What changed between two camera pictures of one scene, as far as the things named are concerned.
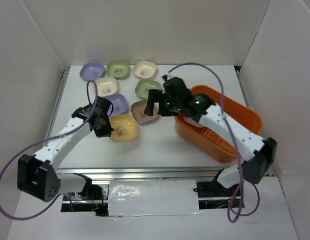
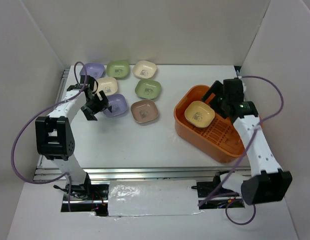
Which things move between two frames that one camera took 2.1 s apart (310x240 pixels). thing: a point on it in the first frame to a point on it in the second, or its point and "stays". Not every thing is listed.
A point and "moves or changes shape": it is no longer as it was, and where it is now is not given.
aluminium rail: (103, 175) stays
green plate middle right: (143, 86) stays
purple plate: (118, 104) stays
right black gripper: (157, 96) to (217, 88)
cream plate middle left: (106, 86) stays
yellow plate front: (124, 126) moves or changes shape
